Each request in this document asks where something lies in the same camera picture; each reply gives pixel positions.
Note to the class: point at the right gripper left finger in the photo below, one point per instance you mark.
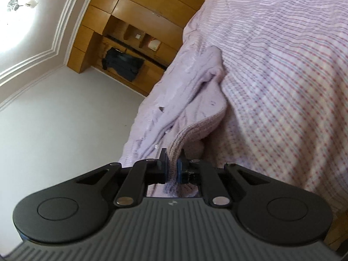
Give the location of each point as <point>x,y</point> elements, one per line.
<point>156,169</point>

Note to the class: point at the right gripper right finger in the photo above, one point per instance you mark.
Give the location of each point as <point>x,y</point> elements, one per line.
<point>188,170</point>

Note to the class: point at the wooden wardrobe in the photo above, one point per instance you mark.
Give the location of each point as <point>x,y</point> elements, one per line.
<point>115,23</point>

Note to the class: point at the white orange container on shelf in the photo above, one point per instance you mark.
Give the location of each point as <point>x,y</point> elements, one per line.
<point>154,44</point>

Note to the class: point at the pink checked bed sheet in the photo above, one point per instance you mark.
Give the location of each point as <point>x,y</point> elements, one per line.
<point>286,87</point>

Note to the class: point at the black hanging garment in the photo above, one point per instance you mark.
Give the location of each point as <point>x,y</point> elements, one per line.
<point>125,65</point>

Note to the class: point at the lilac knitted sweater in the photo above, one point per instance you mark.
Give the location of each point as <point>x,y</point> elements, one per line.
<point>183,108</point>

